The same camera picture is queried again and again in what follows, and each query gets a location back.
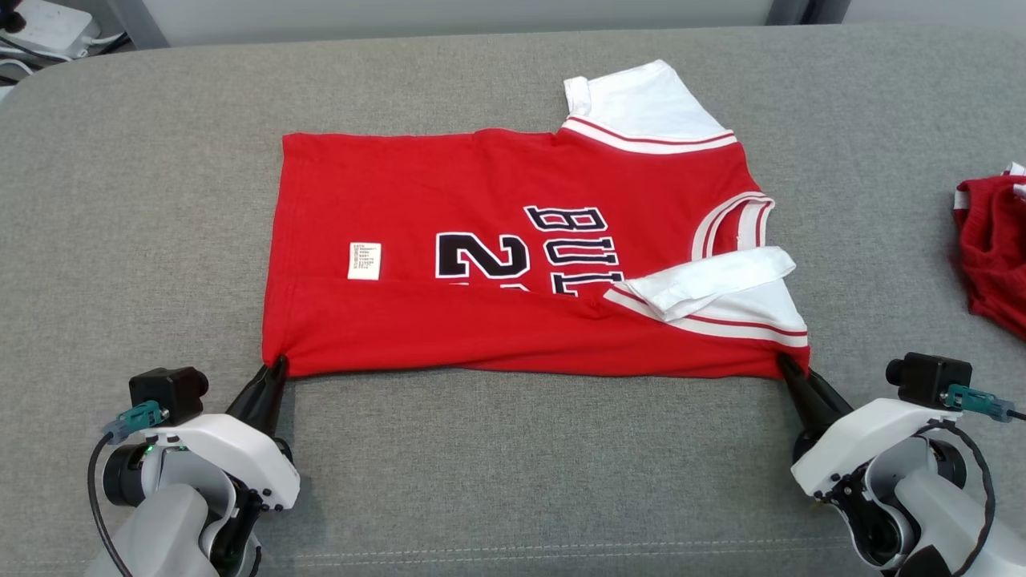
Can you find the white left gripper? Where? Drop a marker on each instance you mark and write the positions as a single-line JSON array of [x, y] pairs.
[[232, 453]]

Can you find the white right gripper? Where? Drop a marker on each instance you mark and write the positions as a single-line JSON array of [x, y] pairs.
[[858, 441]]

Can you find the red shorts with white stripe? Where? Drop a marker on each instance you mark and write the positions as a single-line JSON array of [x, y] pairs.
[[994, 240]]

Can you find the red Bulls jersey shirt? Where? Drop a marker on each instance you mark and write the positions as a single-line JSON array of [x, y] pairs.
[[481, 184]]

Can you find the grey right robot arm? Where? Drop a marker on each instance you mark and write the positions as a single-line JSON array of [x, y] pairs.
[[962, 529]]

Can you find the long white power strip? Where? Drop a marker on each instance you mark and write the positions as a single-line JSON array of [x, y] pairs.
[[12, 70]]

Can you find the white power strip with adapter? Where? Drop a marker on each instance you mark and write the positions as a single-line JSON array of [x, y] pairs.
[[48, 28]]

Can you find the wide white partition panel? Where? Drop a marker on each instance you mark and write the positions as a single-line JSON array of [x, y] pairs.
[[449, 10]]

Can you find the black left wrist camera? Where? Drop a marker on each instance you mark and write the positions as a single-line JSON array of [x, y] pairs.
[[164, 393]]

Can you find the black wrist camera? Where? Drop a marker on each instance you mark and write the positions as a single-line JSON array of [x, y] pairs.
[[930, 378], [164, 393]]

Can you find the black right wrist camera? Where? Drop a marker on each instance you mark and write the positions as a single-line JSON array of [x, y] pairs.
[[930, 378]]

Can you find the grey partition post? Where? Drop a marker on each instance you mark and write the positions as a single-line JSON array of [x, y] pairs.
[[144, 28], [785, 11], [830, 10]]

